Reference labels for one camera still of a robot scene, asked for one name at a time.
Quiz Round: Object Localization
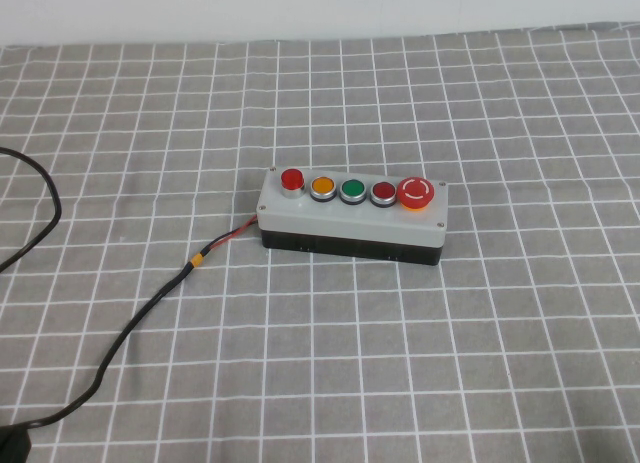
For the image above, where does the dark red round push button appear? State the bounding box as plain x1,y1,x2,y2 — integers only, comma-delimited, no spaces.
369,181,399,209

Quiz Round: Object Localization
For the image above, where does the grey black button control box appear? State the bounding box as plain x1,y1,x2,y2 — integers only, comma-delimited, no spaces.
255,166,450,268

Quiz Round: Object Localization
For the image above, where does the yellow round push button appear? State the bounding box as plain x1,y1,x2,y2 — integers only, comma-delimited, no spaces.
308,175,337,203

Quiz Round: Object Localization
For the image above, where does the green round push button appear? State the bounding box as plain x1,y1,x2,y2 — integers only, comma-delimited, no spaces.
339,178,368,206

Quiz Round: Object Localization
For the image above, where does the red mushroom emergency stop button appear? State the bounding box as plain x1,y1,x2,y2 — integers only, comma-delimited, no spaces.
397,176,434,212

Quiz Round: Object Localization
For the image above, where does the red indicator lamp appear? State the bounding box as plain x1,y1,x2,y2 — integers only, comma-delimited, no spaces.
279,168,307,200

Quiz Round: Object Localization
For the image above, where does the grey white checked tablecloth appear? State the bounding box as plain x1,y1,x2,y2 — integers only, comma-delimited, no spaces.
0,22,640,463

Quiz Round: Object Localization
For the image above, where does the black power adapter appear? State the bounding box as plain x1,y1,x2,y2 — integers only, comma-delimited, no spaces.
0,424,33,463

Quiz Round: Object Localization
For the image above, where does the black power cable red wire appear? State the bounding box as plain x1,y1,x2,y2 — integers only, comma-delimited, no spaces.
28,214,260,429

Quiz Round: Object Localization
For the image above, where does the black looping cable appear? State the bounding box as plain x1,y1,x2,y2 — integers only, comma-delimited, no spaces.
0,147,63,273

